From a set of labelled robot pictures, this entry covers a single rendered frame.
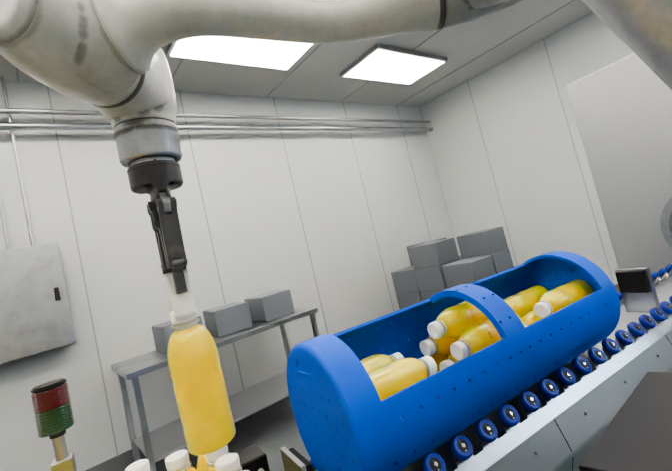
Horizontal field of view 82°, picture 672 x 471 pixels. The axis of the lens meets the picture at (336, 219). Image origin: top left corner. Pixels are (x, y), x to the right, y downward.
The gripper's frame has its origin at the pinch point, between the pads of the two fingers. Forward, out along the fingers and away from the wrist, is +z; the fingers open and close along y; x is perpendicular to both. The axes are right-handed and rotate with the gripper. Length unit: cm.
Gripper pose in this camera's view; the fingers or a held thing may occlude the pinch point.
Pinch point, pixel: (179, 294)
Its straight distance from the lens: 64.9
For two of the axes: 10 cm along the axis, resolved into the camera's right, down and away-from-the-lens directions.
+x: -8.5, 1.7, -4.9
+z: 2.2, 9.8, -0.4
